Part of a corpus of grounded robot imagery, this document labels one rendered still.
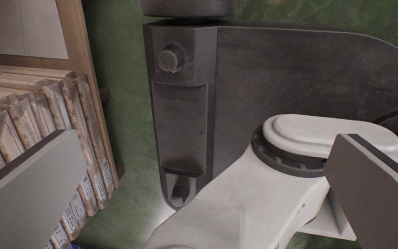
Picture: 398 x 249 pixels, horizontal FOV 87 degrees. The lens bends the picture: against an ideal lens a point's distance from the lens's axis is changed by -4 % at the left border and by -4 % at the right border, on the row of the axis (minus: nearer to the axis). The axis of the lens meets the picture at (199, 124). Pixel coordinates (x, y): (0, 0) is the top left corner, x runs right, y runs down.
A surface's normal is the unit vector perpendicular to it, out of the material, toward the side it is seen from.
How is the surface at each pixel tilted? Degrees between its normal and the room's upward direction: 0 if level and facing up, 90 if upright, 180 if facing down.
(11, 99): 90
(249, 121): 0
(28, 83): 45
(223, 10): 55
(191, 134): 0
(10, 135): 90
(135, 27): 0
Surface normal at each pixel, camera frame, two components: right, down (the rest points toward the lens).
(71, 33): -0.22, 0.49
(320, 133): 0.00, -0.86
